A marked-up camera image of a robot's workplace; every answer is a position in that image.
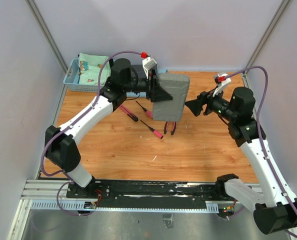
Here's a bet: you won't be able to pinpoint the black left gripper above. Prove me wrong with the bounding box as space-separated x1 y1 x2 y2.
123 68 174 103

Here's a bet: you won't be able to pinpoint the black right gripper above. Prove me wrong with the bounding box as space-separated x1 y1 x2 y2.
184 85 237 122

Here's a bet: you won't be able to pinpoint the grey plastic tool case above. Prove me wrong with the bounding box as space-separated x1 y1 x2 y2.
152 73 190 122

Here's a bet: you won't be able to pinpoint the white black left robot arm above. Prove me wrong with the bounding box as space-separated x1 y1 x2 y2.
41 56 172 198

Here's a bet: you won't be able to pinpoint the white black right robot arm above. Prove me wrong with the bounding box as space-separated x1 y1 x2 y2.
185 87 297 238

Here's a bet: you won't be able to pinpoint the pink screwdriver upper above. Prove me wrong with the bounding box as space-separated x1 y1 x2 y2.
135 100 153 119

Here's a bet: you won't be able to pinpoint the pink screwdriver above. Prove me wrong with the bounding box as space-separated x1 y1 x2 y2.
135 100 153 119
140 120 163 139

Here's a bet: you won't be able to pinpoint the pink black pliers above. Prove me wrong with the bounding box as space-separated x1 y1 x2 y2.
163 121 177 136

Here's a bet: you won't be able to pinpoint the light blue folded cloth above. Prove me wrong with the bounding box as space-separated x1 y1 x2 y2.
126 68 168 99

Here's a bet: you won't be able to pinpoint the dark grey checked cloth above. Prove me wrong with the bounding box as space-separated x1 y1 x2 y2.
131 64 146 78

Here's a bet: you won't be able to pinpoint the pink utility knife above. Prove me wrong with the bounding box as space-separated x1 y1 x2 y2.
119 105 139 122

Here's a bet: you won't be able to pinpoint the pink screwdriver lower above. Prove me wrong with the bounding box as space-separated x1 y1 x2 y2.
140 120 163 139

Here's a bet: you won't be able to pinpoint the mint patterned cloth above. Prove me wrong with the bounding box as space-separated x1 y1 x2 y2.
78 53 109 86

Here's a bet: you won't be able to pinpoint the blue plastic basket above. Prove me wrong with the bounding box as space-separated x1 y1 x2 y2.
63 58 98 93

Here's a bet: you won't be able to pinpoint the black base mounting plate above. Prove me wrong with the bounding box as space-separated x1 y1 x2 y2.
66 179 234 211

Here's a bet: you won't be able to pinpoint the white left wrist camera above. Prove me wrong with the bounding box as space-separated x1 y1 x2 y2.
142 56 157 79

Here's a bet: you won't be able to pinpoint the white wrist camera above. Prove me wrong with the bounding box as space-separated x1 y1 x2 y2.
212 72 232 97
142 56 157 79

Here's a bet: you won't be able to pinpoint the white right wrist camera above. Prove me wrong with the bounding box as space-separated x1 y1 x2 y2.
212 72 232 97

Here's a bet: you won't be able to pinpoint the blue slotted cable duct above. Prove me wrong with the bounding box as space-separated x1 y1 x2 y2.
31 200 220 214

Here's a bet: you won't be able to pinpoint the aluminium frame rail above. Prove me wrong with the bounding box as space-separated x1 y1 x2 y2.
20 178 74 201

